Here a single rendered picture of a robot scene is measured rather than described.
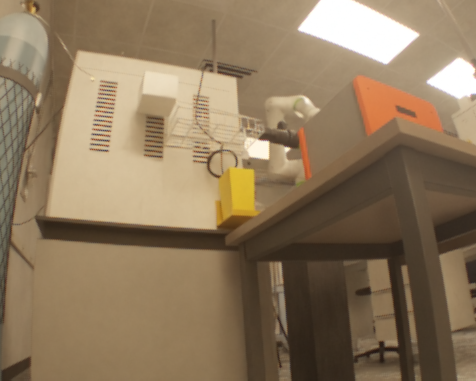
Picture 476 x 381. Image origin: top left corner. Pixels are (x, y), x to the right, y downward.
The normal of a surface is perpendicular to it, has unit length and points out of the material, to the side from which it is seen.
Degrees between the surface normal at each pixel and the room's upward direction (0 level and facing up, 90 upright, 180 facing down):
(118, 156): 90
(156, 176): 90
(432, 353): 90
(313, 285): 90
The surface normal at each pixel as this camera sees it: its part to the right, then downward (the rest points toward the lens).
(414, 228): -0.91, -0.09
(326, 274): 0.33, -0.37
